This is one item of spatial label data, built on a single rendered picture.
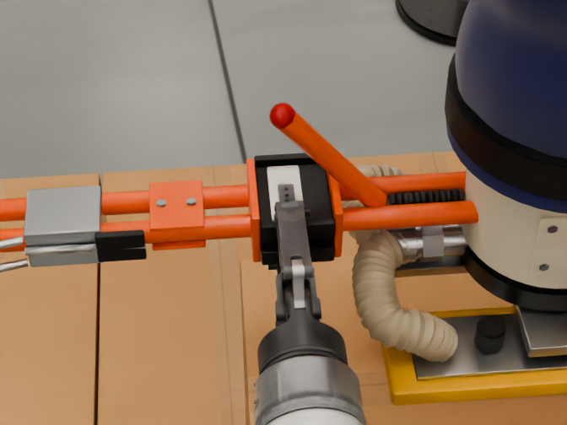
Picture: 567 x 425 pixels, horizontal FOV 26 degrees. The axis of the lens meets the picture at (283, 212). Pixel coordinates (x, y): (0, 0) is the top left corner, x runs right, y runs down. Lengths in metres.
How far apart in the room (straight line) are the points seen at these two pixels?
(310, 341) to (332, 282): 0.48
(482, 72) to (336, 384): 0.28
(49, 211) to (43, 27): 2.36
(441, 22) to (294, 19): 0.41
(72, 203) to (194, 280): 0.88
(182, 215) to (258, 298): 0.35
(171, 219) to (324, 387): 0.25
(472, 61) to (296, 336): 0.27
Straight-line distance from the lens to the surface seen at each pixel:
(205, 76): 3.27
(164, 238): 1.14
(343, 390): 0.98
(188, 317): 1.97
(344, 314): 1.45
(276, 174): 1.16
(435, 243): 1.20
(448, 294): 1.49
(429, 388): 1.17
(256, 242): 1.13
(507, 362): 1.19
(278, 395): 0.97
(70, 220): 1.15
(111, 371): 1.92
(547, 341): 1.18
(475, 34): 1.03
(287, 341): 1.01
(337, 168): 1.12
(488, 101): 1.04
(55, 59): 3.38
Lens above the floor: 2.06
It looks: 45 degrees down
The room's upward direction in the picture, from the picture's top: straight up
